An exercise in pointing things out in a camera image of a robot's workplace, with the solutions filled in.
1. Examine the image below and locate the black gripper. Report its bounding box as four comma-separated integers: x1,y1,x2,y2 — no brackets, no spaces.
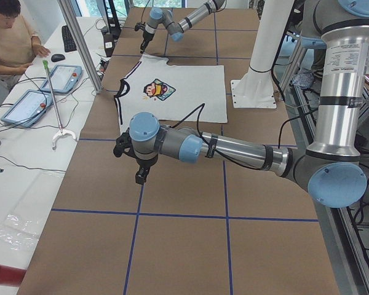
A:
140,28,154,52
135,156,156,184

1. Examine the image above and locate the grey cartoon print t-shirt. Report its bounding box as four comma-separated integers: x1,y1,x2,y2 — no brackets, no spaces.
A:
114,54,228,132

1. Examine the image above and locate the black box with label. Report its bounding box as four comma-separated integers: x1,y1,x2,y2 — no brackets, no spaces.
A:
103,33,115,57

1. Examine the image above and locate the black keyboard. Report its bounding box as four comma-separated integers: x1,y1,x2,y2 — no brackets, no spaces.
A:
61,25,77,52

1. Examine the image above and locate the far blue teach pendant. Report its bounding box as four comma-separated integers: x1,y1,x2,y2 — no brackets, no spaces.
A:
50,65,82,94

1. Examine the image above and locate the blue teach pendant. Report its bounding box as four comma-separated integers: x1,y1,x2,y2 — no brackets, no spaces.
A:
1,90,53,128
50,65,82,94

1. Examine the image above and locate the black computer mouse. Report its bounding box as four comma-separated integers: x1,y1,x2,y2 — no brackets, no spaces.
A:
51,53,65,62

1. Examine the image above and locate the long reacher grabber tool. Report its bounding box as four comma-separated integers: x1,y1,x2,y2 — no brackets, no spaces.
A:
42,60,77,151

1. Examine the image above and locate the near blue teach pendant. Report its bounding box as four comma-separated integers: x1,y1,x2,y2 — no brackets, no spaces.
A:
1,90,53,128

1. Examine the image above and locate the seated person in beige shirt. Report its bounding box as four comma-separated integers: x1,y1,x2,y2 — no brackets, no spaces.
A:
0,0,50,91

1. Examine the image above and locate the clear plastic bag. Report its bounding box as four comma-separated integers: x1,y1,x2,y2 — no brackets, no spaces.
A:
0,213,42,251

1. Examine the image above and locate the patterned blue cloth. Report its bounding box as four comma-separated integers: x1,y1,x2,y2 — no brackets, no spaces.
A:
292,69,315,90

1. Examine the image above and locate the red cylinder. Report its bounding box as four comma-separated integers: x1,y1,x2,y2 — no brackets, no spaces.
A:
0,264,26,287

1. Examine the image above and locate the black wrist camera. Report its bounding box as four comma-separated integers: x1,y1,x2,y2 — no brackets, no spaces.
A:
113,132,132,157
134,22,145,31

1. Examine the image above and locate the aluminium frame post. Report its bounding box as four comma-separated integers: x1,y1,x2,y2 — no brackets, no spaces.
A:
57,0,103,94

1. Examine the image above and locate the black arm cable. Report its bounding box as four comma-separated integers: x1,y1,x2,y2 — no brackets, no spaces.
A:
164,103,222,160

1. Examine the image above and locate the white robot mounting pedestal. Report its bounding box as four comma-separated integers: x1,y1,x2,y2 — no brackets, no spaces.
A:
231,0,294,109

